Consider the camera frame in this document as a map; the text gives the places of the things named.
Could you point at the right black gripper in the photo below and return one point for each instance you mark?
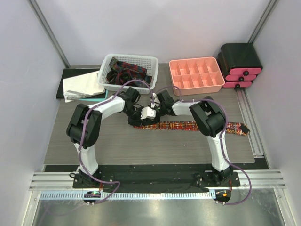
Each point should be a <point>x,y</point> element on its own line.
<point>157,120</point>

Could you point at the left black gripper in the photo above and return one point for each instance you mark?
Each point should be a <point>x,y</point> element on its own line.
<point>137,122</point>

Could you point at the multicoloured patterned tie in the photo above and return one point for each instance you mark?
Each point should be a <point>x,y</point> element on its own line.
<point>232,127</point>

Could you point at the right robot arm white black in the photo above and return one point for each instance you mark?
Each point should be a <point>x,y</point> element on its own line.
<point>211,122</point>

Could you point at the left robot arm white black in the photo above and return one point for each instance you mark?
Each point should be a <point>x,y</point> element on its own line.
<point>84,128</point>

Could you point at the dark red blue ties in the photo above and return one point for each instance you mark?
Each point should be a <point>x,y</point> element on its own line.
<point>122,72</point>

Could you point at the white plastic mesh basket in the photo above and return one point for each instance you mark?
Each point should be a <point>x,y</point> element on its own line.
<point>148,62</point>

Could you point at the teal tray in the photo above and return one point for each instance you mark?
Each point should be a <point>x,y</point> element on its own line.
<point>97,98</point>

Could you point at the pink compartment organizer tray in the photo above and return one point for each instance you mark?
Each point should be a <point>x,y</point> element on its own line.
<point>196,76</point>

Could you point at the white folded cloth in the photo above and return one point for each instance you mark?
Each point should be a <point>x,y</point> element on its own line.
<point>81,86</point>

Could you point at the black pink drawer unit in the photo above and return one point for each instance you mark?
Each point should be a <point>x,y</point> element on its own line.
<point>239,64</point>

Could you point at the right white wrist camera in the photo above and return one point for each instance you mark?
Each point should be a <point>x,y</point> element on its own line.
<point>154,100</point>

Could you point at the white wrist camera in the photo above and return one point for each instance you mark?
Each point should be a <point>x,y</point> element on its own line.
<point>154,100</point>
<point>148,113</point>

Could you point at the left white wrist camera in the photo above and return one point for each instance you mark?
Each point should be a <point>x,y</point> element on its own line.
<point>148,113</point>

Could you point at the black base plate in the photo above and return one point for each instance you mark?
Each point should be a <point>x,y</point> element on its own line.
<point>155,176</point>

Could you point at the aluminium rail frame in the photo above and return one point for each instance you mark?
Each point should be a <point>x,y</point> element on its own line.
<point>59,185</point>

